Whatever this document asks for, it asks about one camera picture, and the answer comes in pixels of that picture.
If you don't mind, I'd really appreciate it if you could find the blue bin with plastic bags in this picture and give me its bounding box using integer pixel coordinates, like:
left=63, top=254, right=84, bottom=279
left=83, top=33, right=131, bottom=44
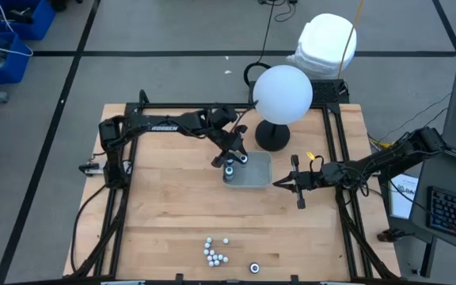
left=0, top=32, right=34, bottom=86

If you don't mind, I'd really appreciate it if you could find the black coiled floor cable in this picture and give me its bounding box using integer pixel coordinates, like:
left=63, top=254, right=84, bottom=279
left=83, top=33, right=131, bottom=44
left=243, top=0, right=277, bottom=89

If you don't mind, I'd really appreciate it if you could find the silver mounting bracket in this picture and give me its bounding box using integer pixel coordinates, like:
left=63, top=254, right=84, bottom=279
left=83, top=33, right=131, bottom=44
left=78, top=160, right=107, bottom=177

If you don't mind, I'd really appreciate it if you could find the black perforated computer case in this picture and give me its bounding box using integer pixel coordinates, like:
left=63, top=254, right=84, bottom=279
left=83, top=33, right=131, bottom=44
left=249, top=78, right=351, bottom=106

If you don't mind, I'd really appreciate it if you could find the black aluminium table frame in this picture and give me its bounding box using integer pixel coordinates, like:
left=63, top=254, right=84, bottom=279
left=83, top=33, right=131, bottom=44
left=63, top=89, right=402, bottom=285

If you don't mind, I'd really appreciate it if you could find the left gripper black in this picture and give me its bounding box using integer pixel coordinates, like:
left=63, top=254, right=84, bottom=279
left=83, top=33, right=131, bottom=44
left=211, top=124, right=249, bottom=169

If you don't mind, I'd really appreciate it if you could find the yellow hanging cable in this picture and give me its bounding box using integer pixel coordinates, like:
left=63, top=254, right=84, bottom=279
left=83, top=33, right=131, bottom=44
left=336, top=0, right=367, bottom=80

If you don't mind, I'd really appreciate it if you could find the black cable bundle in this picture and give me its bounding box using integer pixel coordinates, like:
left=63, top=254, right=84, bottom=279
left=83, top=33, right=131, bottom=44
left=257, top=0, right=299, bottom=23

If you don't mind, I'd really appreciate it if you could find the white cable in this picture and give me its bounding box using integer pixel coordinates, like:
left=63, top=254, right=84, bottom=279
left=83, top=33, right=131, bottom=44
left=0, top=0, right=34, bottom=58

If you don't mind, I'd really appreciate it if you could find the backlit black keyboard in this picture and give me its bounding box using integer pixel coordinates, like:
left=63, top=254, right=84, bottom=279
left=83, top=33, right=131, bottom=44
left=427, top=185, right=456, bottom=243

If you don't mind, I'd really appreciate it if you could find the brown and black clamp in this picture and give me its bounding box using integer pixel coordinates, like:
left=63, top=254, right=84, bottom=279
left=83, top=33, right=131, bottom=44
left=377, top=228, right=416, bottom=244

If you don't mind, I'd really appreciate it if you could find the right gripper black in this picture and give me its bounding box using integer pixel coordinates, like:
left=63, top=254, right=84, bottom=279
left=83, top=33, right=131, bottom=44
left=273, top=154, right=334, bottom=210

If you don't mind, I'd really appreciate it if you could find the white printed paper sheet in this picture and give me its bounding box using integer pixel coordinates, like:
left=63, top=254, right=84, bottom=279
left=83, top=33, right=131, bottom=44
left=388, top=173, right=420, bottom=220

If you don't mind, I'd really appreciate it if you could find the grey plastic bin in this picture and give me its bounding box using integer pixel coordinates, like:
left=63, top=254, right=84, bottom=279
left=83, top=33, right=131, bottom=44
left=222, top=150, right=274, bottom=190

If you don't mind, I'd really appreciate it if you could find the blue bin with black tools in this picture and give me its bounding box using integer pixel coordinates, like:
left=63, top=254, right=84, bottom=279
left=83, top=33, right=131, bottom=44
left=0, top=0, right=57, bottom=41

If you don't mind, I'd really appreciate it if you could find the white globe lamp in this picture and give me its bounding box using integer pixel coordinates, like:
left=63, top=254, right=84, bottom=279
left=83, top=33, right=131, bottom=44
left=253, top=65, right=314, bottom=152

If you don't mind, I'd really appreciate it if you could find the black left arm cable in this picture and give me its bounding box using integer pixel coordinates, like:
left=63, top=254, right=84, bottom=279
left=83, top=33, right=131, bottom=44
left=69, top=184, right=108, bottom=274

